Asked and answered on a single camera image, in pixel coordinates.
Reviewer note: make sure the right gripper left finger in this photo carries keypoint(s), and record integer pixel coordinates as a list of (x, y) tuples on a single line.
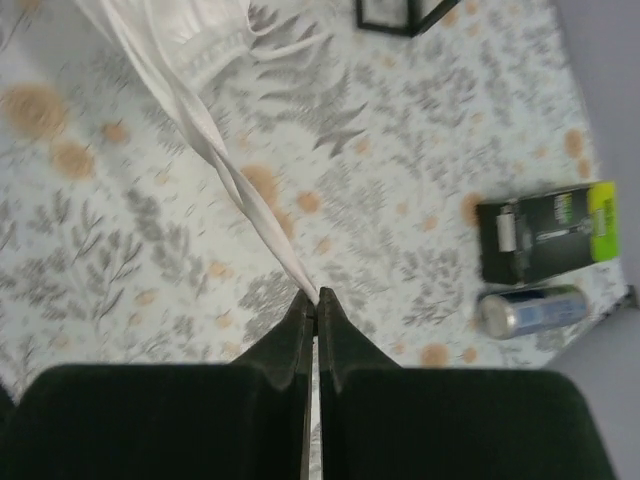
[(246, 419)]

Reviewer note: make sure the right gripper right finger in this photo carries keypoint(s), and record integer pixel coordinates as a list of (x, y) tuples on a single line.
[(383, 421)]

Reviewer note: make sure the white garment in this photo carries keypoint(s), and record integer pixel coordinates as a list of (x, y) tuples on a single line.
[(176, 48)]

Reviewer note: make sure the blue silver can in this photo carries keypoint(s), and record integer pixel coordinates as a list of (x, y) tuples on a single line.
[(514, 313)]

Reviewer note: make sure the floral table mat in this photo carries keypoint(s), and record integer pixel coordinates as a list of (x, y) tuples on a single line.
[(120, 244)]

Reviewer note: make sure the green black razor package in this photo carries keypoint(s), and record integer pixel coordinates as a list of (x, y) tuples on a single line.
[(533, 238)]

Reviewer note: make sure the right black display box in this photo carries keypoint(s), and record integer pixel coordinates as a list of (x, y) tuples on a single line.
[(401, 18)]

